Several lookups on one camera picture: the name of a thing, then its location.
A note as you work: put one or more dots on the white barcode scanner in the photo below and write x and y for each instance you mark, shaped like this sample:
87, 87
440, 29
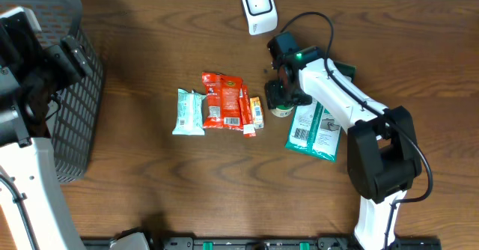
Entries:
261, 16

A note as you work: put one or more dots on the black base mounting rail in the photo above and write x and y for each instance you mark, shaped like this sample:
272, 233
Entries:
139, 238

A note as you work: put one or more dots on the red stick sachet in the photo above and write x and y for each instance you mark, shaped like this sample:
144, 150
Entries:
245, 108

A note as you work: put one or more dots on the orange snack packet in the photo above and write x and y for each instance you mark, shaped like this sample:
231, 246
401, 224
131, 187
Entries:
257, 112

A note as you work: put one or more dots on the red snack packet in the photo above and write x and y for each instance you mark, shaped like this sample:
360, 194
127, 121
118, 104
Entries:
223, 93

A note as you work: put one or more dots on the green white packet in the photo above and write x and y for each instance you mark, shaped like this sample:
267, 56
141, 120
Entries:
314, 132

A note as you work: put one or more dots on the teal white snack packet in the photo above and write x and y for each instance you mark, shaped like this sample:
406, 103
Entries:
189, 113

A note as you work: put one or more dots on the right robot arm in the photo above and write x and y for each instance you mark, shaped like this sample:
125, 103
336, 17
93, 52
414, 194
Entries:
383, 156

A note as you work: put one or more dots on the grey plastic mesh basket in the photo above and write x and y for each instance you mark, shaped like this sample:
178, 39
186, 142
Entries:
73, 127

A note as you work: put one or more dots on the green lid seasoning jar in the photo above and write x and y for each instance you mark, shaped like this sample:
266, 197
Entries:
282, 111

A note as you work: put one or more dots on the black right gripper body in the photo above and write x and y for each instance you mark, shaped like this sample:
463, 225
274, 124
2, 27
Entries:
278, 93

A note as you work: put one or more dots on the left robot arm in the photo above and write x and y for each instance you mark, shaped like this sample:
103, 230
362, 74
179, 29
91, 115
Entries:
31, 198

